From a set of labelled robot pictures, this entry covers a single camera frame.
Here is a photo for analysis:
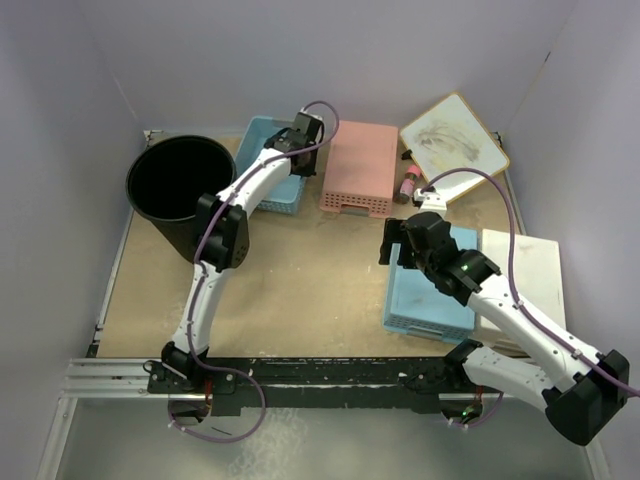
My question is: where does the pink perforated basket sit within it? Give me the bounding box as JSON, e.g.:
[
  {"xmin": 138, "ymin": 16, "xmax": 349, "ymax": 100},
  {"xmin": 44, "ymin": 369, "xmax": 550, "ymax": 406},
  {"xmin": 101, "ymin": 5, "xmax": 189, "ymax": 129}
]
[{"xmin": 319, "ymin": 120, "xmax": 399, "ymax": 218}]

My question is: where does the light blue top basket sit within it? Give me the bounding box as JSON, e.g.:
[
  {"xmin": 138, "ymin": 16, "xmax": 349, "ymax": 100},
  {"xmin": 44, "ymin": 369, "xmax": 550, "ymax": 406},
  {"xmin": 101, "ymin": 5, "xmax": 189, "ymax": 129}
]
[{"xmin": 382, "ymin": 244, "xmax": 476, "ymax": 344}]

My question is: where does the light blue basket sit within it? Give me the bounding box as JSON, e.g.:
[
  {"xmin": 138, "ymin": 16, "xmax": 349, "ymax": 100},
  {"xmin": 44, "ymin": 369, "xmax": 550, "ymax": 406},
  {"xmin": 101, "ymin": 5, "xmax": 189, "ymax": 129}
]
[
  {"xmin": 234, "ymin": 116, "xmax": 307, "ymax": 215},
  {"xmin": 382, "ymin": 244, "xmax": 476, "ymax": 344}
]

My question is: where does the light blue bottom basket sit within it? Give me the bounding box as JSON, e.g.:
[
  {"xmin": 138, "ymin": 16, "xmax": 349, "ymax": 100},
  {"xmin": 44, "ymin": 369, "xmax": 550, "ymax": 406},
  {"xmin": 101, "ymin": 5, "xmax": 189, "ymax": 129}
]
[{"xmin": 234, "ymin": 116, "xmax": 307, "ymax": 215}]

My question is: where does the white perforated basket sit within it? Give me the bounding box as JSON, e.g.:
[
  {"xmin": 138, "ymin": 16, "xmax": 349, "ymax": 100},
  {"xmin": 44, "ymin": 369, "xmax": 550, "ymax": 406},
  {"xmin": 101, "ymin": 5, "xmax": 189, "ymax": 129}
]
[{"xmin": 472, "ymin": 229, "xmax": 566, "ymax": 357}]

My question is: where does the large black ribbed bin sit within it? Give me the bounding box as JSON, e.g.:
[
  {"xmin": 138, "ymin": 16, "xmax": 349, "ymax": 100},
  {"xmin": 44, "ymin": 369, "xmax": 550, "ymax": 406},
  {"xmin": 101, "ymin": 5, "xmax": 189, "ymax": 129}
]
[{"xmin": 125, "ymin": 135, "xmax": 237, "ymax": 262}]

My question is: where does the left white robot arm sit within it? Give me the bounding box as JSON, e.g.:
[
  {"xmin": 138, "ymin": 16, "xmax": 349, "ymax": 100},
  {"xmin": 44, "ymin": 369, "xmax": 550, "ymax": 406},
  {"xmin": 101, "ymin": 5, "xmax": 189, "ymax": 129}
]
[{"xmin": 161, "ymin": 110, "xmax": 325, "ymax": 392}]

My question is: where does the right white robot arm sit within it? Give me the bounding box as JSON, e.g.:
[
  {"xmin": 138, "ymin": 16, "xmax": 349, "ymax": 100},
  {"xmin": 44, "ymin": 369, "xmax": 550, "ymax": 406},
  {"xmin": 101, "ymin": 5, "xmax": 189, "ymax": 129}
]
[{"xmin": 379, "ymin": 212, "xmax": 637, "ymax": 446}]

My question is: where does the small pink-capped bottle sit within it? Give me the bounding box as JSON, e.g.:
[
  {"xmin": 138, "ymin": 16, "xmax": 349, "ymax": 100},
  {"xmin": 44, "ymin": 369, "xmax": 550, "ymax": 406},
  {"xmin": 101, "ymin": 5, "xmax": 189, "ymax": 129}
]
[{"xmin": 395, "ymin": 165, "xmax": 421, "ymax": 204}]

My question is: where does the white board with wooden rim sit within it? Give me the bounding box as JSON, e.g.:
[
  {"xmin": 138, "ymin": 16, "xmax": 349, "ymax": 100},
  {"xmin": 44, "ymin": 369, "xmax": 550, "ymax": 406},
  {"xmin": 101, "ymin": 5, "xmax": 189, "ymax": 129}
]
[{"xmin": 399, "ymin": 92, "xmax": 510, "ymax": 202}]

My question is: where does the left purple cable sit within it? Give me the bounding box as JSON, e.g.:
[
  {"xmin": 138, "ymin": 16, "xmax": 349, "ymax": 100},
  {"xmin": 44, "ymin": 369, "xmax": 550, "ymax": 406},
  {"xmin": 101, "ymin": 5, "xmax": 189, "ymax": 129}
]
[{"xmin": 187, "ymin": 101, "xmax": 341, "ymax": 371}]

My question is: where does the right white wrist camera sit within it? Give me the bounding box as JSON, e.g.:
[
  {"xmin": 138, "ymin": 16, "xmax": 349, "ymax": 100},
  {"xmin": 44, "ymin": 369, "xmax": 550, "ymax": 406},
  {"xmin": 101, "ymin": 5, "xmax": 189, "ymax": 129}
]
[{"xmin": 412, "ymin": 188, "xmax": 447, "ymax": 217}]

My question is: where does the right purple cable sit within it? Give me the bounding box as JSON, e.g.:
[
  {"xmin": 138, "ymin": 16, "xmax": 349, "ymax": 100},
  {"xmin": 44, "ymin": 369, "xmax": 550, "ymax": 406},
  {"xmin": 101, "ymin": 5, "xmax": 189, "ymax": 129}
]
[{"xmin": 422, "ymin": 168, "xmax": 640, "ymax": 399}]

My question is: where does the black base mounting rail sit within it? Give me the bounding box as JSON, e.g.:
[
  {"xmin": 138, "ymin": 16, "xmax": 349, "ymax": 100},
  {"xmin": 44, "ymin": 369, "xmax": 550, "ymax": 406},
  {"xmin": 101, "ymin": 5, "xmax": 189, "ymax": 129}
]
[{"xmin": 143, "ymin": 357, "xmax": 493, "ymax": 417}]

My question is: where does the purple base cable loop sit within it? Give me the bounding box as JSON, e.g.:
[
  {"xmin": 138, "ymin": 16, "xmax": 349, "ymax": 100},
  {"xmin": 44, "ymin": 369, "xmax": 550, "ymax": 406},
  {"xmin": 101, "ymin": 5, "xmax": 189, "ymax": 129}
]
[{"xmin": 167, "ymin": 375, "xmax": 269, "ymax": 445}]

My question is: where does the aluminium frame rail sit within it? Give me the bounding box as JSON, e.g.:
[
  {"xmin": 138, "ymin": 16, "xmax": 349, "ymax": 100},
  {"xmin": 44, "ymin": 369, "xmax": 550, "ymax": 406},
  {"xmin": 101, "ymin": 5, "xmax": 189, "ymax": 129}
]
[{"xmin": 37, "ymin": 357, "xmax": 166, "ymax": 480}]

